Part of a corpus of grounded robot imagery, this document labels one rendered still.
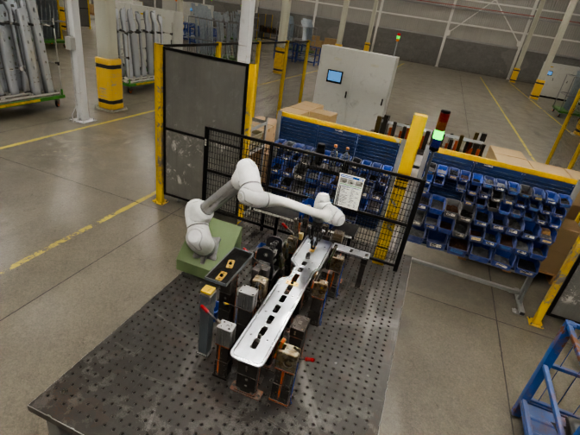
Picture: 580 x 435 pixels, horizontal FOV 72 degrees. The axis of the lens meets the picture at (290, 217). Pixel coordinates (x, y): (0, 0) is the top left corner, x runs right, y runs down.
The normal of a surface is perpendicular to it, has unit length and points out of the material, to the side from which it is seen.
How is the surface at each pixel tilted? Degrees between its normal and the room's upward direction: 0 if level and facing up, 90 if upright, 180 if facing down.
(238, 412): 0
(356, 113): 90
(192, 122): 92
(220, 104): 90
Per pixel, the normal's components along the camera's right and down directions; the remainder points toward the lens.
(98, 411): 0.14, -0.88
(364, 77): -0.36, 0.39
